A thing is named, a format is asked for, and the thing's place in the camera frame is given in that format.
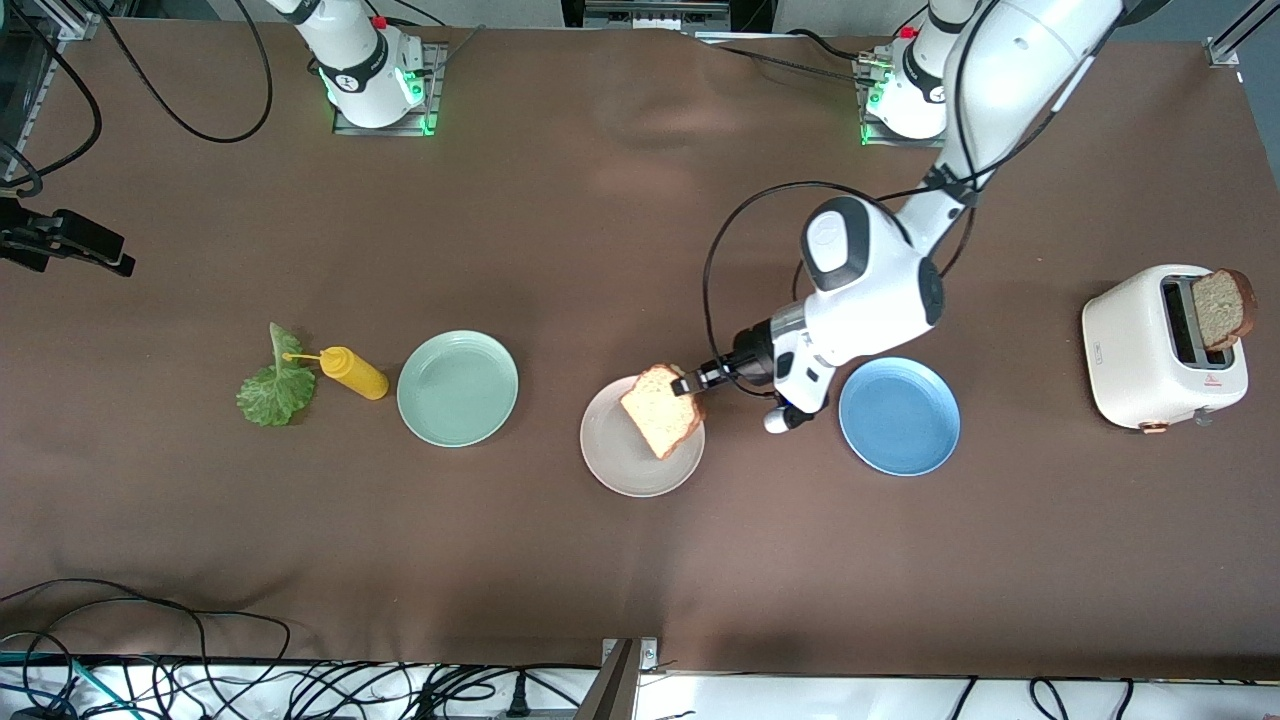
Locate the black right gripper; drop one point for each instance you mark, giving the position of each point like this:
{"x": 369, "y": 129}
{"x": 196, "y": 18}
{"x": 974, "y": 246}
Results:
{"x": 62, "y": 238}

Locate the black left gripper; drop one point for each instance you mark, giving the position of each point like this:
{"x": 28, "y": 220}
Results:
{"x": 748, "y": 359}

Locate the brown bread slice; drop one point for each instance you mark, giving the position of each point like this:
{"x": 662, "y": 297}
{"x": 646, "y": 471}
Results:
{"x": 1220, "y": 310}
{"x": 660, "y": 415}

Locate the green lettuce leaf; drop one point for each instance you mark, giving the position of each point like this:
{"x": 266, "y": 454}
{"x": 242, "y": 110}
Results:
{"x": 272, "y": 395}

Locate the yellow mustard squeeze bottle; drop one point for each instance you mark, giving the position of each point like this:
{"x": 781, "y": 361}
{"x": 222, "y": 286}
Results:
{"x": 355, "y": 372}

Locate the beige plate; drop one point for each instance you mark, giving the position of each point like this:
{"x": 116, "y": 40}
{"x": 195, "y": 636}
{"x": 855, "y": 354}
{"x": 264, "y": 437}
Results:
{"x": 610, "y": 460}

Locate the blue plate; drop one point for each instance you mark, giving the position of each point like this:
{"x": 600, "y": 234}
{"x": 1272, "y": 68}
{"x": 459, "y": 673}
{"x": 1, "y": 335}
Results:
{"x": 899, "y": 416}

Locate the mint green plate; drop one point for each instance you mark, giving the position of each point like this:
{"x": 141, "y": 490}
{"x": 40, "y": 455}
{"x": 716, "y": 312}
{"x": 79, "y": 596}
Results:
{"x": 458, "y": 388}

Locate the brown table cover cloth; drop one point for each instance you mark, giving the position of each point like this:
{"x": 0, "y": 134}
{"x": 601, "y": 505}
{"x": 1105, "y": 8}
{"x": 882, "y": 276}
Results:
{"x": 500, "y": 250}

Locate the black power plug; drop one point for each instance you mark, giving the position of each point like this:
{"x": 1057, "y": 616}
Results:
{"x": 517, "y": 700}

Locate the black equipment stand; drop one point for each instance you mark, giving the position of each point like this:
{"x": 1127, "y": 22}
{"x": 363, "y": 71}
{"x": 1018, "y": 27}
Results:
{"x": 575, "y": 12}

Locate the white toaster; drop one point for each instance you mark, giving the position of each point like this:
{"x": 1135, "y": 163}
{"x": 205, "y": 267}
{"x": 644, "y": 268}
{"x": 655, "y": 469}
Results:
{"x": 1130, "y": 350}

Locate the aluminium frame profile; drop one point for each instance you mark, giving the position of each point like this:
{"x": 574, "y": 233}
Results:
{"x": 1220, "y": 50}
{"x": 70, "y": 25}

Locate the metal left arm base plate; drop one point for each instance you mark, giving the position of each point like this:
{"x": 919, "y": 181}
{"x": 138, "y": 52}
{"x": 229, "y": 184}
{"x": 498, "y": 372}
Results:
{"x": 880, "y": 140}

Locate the aluminium table edge bracket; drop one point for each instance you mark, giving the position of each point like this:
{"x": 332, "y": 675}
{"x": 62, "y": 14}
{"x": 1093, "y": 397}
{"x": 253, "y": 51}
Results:
{"x": 615, "y": 690}

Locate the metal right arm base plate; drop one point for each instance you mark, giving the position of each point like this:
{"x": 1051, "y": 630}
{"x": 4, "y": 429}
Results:
{"x": 435, "y": 90}

